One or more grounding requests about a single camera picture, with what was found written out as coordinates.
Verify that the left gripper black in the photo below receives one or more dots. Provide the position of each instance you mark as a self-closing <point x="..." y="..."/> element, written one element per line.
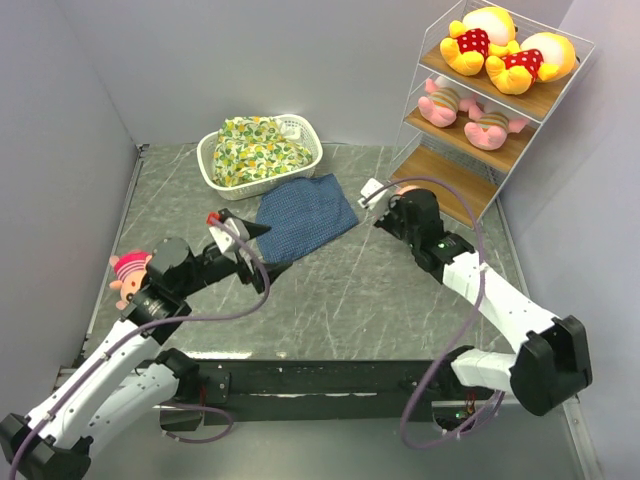
<point x="246" y="274"/>

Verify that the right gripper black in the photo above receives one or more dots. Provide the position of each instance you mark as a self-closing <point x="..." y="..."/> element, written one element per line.
<point x="383" y="222"/>

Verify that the black-haired doll pink skirt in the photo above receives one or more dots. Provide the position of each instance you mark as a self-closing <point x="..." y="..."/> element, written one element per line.
<point x="405" y="189"/>

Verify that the pink pig plush striped shirt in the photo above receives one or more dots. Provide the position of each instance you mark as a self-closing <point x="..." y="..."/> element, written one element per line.
<point x="443" y="101"/>

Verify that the yellow bear plush polka dot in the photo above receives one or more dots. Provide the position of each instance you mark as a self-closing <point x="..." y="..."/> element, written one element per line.
<point x="488" y="31"/>

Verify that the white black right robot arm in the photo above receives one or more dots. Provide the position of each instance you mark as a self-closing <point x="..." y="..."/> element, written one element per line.
<point x="381" y="276"/>

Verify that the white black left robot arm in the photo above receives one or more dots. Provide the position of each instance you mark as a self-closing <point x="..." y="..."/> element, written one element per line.
<point x="115" y="350"/>

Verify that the blue checkered cloth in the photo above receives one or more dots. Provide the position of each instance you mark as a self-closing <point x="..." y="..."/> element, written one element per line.
<point x="303" y="215"/>

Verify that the lemon print cloth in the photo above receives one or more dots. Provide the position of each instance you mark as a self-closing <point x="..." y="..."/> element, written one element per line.
<point x="249" y="149"/>

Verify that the white plastic laundry basket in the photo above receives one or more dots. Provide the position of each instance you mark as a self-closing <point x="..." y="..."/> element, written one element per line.
<point x="205" y="150"/>

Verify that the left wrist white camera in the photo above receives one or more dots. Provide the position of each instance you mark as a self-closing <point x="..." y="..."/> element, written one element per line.
<point x="224" y="233"/>

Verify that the wrist white camera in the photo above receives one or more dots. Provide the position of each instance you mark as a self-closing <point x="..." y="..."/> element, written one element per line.
<point x="371" y="194"/>
<point x="224" y="233"/>

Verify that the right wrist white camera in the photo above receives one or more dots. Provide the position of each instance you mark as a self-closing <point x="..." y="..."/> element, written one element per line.
<point x="371" y="194"/>

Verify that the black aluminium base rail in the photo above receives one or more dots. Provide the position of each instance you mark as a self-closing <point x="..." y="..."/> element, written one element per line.
<point x="325" y="390"/>

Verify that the white wire wooden shelf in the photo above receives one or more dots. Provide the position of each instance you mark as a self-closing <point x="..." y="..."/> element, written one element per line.
<point x="473" y="177"/>

